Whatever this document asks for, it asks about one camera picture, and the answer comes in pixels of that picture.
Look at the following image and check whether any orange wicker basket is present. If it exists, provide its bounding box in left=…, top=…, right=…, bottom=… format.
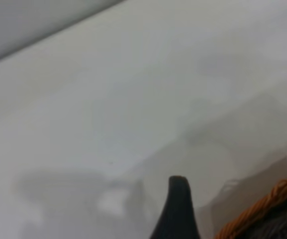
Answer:
left=214, top=174, right=287, bottom=239

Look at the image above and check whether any dark brown wicker basket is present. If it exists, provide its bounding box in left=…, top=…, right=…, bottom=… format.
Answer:
left=247, top=196, right=287, bottom=239

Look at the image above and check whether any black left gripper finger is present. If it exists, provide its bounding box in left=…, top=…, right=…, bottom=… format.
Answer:
left=149, top=175, right=201, bottom=239

